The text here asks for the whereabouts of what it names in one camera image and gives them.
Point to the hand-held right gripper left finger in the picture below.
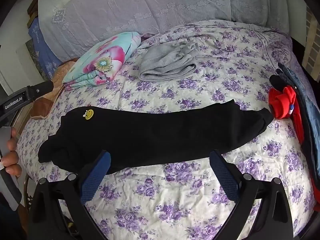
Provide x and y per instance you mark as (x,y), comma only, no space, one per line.
(95,177)

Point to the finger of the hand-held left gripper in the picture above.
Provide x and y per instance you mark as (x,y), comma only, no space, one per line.
(41,88)

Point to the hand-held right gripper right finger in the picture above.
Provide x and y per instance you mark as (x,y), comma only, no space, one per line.
(223,177)

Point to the black pants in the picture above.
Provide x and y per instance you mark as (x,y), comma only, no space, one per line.
(150,137)

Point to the folded grey pants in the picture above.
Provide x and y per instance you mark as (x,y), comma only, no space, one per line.
(165,65)

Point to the person's left hand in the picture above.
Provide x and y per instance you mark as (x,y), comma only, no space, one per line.
(13,162)

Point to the brown cloth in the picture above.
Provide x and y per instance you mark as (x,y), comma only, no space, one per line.
(45,105)

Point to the blue pillow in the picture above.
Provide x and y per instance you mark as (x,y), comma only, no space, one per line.
(41,45)

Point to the folded floral blanket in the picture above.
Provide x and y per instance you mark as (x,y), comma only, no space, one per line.
(105,60)

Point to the wooden headboard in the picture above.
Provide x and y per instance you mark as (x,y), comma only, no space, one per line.
(32,10)

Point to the purple floral bed sheet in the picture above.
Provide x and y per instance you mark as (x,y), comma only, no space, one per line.
(200,92)

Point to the red garment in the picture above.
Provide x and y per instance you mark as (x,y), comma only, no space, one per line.
(282,102)

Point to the blue jeans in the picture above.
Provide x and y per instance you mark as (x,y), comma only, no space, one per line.
(310,120)

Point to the black garment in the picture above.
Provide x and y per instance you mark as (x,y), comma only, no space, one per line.
(276,81)

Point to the grey embossed bedspread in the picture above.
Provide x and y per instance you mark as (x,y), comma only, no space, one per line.
(125,5)

